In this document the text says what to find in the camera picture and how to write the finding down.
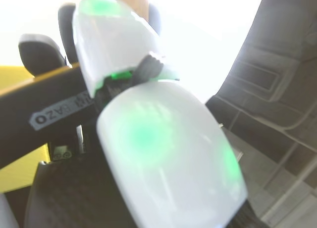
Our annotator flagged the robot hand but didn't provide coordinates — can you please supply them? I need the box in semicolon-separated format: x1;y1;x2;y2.
18;0;261;228

